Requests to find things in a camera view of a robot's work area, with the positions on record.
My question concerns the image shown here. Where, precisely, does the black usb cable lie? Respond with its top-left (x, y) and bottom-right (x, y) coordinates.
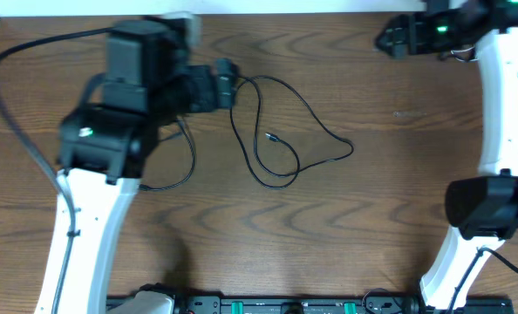
top-left (228, 75), bottom-right (355, 190)

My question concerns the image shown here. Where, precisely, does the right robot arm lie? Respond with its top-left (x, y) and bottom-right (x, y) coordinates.
top-left (374, 0), bottom-right (518, 313)

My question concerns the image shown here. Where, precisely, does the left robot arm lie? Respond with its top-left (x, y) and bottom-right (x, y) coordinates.
top-left (36, 11), bottom-right (238, 313)

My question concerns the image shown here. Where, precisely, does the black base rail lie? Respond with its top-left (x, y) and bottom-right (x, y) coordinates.
top-left (173, 294), bottom-right (515, 314)

